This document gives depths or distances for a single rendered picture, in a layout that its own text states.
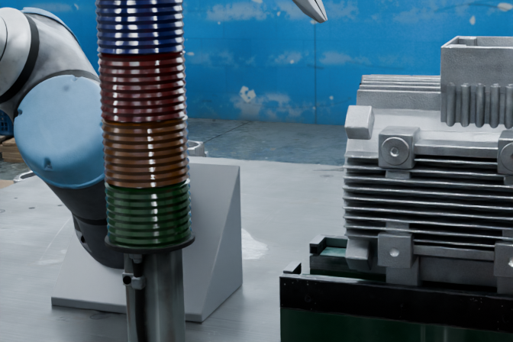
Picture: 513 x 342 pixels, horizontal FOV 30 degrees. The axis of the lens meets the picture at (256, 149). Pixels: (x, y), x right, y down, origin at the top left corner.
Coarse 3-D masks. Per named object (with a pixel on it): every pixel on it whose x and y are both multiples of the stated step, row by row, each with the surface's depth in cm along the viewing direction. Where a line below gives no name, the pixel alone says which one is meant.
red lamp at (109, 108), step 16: (112, 64) 63; (128, 64) 63; (144, 64) 63; (160, 64) 63; (176, 64) 64; (112, 80) 63; (128, 80) 63; (144, 80) 63; (160, 80) 63; (176, 80) 64; (112, 96) 64; (128, 96) 63; (144, 96) 63; (160, 96) 63; (176, 96) 64; (112, 112) 64; (128, 112) 63; (144, 112) 63; (160, 112) 64; (176, 112) 65
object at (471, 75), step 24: (456, 48) 83; (480, 48) 82; (504, 48) 82; (456, 72) 83; (480, 72) 83; (504, 72) 82; (456, 96) 84; (480, 96) 83; (504, 96) 83; (456, 120) 84; (480, 120) 83; (504, 120) 83
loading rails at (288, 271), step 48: (336, 240) 102; (288, 288) 91; (336, 288) 89; (384, 288) 87; (432, 288) 87; (480, 288) 95; (288, 336) 92; (336, 336) 90; (384, 336) 88; (432, 336) 87; (480, 336) 85
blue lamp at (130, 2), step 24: (96, 0) 64; (120, 0) 62; (144, 0) 62; (168, 0) 63; (120, 24) 62; (144, 24) 62; (168, 24) 63; (120, 48) 63; (144, 48) 63; (168, 48) 63
